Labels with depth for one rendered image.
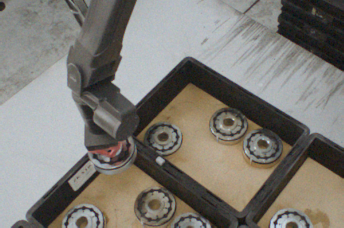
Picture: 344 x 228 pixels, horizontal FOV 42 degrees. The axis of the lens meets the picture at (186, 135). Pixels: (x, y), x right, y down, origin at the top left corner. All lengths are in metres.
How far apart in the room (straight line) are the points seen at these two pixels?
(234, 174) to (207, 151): 0.10
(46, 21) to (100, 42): 2.13
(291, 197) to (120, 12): 0.68
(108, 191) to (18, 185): 0.34
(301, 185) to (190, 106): 0.38
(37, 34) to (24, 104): 1.25
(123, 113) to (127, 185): 0.44
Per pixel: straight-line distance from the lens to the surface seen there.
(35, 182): 1.40
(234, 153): 1.20
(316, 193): 1.18
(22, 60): 2.67
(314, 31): 2.08
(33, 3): 2.97
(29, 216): 1.10
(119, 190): 1.17
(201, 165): 1.18
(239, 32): 1.63
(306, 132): 1.14
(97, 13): 0.69
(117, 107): 0.76
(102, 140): 0.88
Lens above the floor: 1.88
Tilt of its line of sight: 59 degrees down
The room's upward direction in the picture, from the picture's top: 5 degrees counter-clockwise
